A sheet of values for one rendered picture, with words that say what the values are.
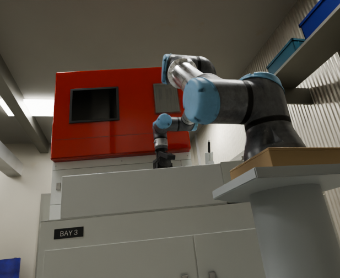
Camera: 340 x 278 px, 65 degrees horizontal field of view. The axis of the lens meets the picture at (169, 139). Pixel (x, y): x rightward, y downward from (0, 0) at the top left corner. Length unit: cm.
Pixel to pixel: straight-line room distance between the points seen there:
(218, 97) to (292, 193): 26
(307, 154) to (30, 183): 718
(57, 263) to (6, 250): 649
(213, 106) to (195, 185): 37
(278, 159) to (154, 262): 51
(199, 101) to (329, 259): 41
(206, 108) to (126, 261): 53
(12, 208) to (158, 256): 673
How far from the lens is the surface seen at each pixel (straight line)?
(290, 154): 61
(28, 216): 738
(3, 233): 748
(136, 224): 91
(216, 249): 92
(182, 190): 93
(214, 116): 66
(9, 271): 669
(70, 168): 166
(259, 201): 64
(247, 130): 71
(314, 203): 64
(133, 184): 93
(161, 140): 143
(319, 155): 65
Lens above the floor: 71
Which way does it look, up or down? 21 degrees up
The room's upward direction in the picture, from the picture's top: 6 degrees counter-clockwise
